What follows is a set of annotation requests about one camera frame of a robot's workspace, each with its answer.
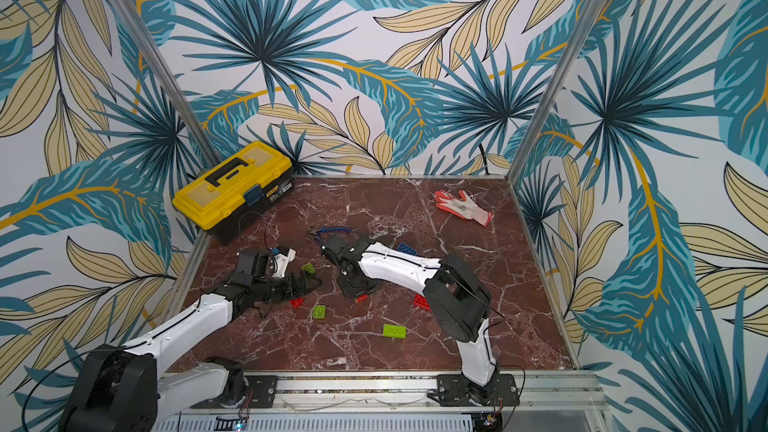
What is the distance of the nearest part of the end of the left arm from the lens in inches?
28.9

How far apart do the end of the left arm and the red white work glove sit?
0.58m

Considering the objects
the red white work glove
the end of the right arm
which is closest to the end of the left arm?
the end of the right arm

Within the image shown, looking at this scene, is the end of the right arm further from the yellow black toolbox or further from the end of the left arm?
the yellow black toolbox

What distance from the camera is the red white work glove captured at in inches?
42.9

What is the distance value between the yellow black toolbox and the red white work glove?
0.57 m

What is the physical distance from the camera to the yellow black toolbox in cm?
90

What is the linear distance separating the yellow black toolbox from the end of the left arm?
0.94 feet

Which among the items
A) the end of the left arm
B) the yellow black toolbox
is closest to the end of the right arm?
the end of the left arm
